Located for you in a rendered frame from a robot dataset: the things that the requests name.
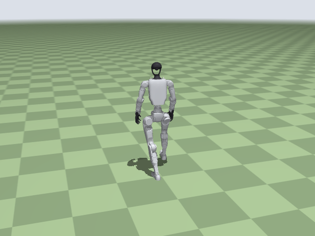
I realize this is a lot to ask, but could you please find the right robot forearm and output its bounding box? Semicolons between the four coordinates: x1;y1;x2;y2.
169;100;176;112

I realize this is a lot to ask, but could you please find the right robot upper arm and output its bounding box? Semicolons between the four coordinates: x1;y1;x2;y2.
166;80;176;102

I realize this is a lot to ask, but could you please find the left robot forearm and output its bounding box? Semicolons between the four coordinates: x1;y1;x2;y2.
135;98;142;114

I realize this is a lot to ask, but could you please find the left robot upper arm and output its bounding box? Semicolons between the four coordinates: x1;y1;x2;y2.
137;80;149;103

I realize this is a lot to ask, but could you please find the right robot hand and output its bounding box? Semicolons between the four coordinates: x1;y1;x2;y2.
168;110;174;121

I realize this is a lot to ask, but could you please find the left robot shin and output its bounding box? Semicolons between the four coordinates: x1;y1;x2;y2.
148;145;159;175

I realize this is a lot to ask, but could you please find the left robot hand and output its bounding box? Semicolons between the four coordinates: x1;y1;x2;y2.
135;112;141;124

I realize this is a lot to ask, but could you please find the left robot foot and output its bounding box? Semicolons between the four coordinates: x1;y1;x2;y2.
151;172;161;180

